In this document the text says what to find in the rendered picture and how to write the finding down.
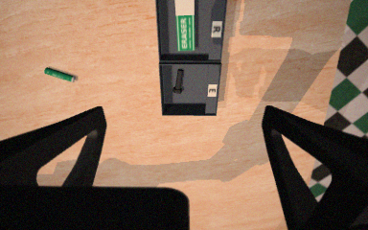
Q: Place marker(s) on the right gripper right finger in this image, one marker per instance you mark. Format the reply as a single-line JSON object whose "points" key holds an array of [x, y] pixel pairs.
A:
{"points": [[344, 205]]}

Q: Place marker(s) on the green and grey eraser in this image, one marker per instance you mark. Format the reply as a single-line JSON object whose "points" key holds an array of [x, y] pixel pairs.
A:
{"points": [[185, 24]]}

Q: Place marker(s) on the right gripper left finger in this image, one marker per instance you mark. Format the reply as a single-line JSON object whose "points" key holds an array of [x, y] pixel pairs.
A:
{"points": [[23, 155]]}

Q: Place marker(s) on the green aaa battery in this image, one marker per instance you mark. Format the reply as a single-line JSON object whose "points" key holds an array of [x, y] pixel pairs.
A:
{"points": [[60, 75]]}

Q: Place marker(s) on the dark grey rack of bins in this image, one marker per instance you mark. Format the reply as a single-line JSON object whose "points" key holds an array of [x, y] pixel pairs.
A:
{"points": [[201, 67]]}

